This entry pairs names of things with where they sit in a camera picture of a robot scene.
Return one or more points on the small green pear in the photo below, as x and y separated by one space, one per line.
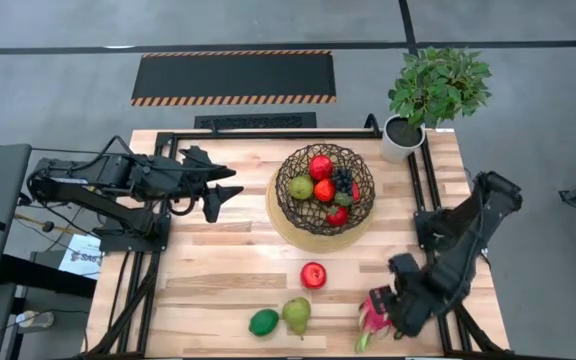
301 188

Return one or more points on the pink dragon fruit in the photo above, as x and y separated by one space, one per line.
370 325

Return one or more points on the black perforated floor grille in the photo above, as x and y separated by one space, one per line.
255 120

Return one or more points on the white plant pot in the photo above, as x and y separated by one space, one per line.
393 150

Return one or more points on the black table clamp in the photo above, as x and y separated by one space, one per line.
372 122

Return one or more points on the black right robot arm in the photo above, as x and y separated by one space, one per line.
468 225

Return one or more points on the orange-red apple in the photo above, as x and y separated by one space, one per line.
325 190

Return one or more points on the red apple with pale core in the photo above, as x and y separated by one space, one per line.
313 275

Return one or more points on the round woven straw placemat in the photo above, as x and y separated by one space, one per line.
308 244

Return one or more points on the green leafy potted plant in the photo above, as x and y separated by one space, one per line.
438 85

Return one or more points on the large green speckled pear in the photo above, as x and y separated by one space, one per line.
296 315

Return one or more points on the white printed paper sign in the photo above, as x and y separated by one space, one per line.
83 257

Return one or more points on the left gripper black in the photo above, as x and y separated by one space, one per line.
173 177

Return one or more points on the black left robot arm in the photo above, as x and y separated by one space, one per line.
118 172

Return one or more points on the red strawberry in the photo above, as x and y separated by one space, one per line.
337 216

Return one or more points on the pinkish red round fruit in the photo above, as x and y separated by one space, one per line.
321 167

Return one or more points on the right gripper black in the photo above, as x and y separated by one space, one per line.
418 305

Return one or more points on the black hazard-striped floor mat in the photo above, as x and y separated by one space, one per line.
233 75

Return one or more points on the dark purple grape bunch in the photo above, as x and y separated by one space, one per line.
343 180

